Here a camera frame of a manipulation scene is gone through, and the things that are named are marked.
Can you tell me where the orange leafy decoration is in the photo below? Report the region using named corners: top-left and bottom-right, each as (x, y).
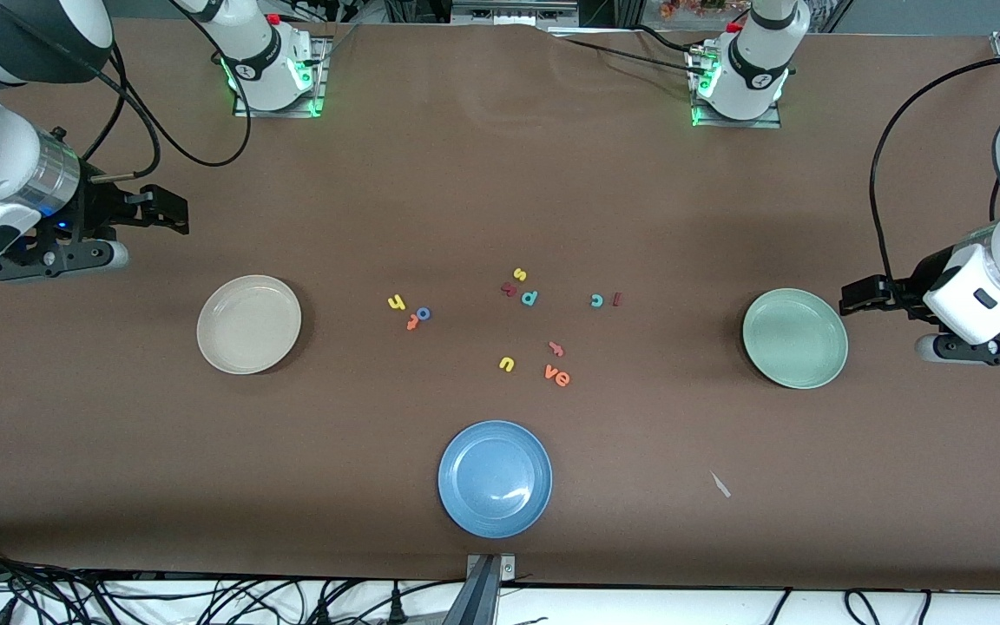
top-left (660, 0), bottom-right (728, 19)

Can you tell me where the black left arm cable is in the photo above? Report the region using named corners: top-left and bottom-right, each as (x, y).
top-left (868, 56), bottom-right (1000, 280)

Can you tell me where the black floor cable tangle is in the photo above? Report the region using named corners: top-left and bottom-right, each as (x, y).
top-left (0, 538), bottom-right (466, 625)

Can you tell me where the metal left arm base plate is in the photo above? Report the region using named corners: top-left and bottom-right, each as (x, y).
top-left (691, 48), bottom-right (784, 130)

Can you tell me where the grey power strip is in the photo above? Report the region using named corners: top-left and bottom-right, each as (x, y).
top-left (451, 0), bottom-right (580, 26)

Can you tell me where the beige brown plate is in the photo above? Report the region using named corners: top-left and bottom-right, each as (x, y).
top-left (196, 274), bottom-right (303, 376)

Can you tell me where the short black base cable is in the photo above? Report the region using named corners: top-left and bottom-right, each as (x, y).
top-left (635, 24), bottom-right (697, 53)

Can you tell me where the blue plate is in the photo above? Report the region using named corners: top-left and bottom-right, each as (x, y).
top-left (437, 420), bottom-right (554, 539)

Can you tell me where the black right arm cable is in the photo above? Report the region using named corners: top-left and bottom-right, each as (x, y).
top-left (0, 0), bottom-right (252, 183)

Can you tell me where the green plate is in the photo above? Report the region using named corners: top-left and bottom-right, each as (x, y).
top-left (741, 287), bottom-right (850, 390)

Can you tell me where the long black base cable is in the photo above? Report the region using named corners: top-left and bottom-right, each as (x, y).
top-left (552, 33), bottom-right (701, 72)

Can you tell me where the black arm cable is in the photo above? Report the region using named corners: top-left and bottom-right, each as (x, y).
top-left (0, 0), bottom-right (252, 183)
top-left (868, 56), bottom-right (1000, 280)

